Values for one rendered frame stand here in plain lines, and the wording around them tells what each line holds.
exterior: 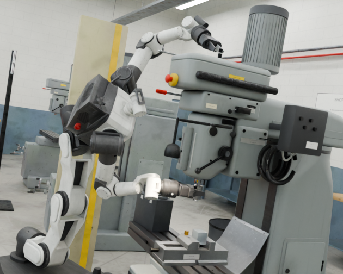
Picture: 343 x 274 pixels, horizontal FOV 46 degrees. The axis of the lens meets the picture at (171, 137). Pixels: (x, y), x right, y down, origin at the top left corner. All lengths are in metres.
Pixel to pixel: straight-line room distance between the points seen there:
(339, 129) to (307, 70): 5.33
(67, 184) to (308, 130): 1.28
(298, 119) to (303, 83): 5.88
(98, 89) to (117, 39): 1.67
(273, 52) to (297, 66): 5.83
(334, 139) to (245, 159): 0.61
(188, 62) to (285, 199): 0.85
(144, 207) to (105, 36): 1.71
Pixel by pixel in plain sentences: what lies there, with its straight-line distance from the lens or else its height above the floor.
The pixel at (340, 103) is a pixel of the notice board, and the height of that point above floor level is 2.21.
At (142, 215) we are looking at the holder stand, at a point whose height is 0.98.
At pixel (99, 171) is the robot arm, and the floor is 1.26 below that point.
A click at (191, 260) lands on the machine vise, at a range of 1.99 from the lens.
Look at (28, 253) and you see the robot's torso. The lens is 2.60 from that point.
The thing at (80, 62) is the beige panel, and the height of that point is 1.91.
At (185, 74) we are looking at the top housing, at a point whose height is 1.78.
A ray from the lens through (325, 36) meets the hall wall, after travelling 7.65.
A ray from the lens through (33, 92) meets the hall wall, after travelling 10.82.
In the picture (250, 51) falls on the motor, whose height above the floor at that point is 1.97.
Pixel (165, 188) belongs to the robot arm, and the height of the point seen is 1.24.
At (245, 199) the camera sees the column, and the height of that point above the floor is 1.19.
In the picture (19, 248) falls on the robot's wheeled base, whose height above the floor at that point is 0.65.
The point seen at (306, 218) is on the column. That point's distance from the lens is 2.29.
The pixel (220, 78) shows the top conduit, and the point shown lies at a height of 1.79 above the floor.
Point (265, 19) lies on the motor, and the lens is 2.15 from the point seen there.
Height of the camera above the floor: 1.59
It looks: 3 degrees down
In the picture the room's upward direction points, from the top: 9 degrees clockwise
